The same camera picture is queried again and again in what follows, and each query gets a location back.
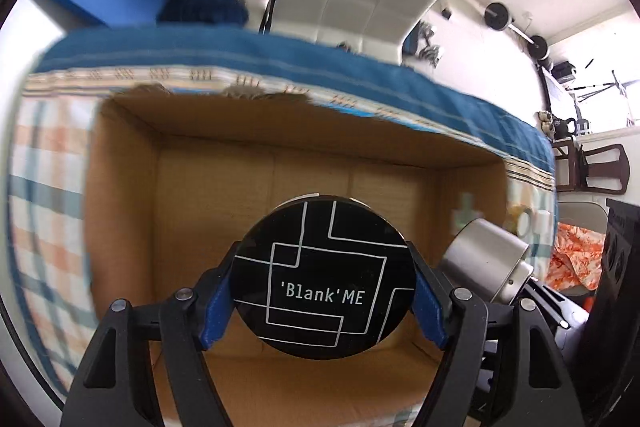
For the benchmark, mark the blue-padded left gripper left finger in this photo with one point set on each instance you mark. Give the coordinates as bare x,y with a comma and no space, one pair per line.
114,384

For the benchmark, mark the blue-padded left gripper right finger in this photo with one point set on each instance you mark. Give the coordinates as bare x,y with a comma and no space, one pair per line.
500,363

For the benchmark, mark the silver metal cup with strainer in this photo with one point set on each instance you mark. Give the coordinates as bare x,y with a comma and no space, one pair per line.
488,261

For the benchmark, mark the black round ME tin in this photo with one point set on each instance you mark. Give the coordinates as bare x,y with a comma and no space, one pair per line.
323,278

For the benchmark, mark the small white cylinder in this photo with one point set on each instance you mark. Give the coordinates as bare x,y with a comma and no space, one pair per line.
542,222

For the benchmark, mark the clear tape roll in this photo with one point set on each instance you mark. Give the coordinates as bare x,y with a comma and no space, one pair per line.
519,220

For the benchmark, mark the orange patterned cloth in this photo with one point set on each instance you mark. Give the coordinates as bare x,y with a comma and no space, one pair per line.
576,258

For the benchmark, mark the open cardboard box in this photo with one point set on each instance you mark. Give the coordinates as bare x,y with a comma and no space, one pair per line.
174,180

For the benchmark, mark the dark wooden chair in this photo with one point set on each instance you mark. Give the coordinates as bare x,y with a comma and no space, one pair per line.
604,170

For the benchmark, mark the plaid tablecloth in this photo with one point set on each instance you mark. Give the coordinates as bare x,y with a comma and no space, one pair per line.
55,109

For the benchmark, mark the short barbell on floor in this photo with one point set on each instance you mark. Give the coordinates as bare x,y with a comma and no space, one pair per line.
498,17

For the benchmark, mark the dark blue knitted cloth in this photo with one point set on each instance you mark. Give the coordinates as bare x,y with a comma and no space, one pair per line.
212,12

